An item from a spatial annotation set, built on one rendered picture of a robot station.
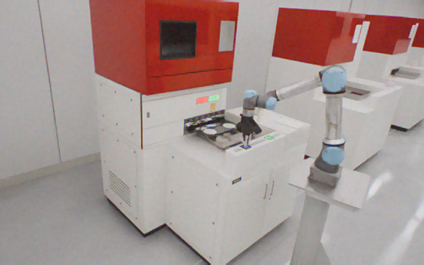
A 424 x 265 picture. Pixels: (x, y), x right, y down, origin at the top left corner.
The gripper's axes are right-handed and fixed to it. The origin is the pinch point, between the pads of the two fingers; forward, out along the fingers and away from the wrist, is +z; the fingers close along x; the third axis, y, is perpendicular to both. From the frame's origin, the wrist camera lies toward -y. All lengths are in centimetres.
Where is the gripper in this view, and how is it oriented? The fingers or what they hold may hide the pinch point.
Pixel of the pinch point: (246, 145)
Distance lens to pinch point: 193.4
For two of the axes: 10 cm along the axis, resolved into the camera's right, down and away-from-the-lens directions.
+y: -6.9, -3.2, 6.5
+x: -7.2, 2.2, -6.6
